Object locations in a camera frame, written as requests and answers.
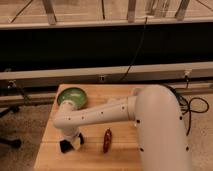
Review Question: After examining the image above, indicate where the red chili pepper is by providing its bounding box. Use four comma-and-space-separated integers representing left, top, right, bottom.
103, 129, 112, 153

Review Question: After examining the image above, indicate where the black office chair base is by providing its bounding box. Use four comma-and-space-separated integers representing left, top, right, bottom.
0, 105, 23, 150

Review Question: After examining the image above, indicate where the black hanging cable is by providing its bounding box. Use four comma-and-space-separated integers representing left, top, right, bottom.
118, 16, 149, 83

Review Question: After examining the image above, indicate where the wooden table board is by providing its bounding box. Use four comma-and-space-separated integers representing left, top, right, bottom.
34, 84, 149, 171

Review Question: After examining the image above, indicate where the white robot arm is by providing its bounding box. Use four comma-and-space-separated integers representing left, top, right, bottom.
53, 85, 193, 171

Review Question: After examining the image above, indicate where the black cable on floor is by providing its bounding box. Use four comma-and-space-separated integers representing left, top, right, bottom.
161, 76, 211, 137

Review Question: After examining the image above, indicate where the black eraser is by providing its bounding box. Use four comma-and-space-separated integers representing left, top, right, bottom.
59, 133, 86, 154

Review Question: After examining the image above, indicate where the green bowl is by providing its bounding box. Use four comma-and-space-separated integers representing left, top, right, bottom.
57, 87, 87, 109

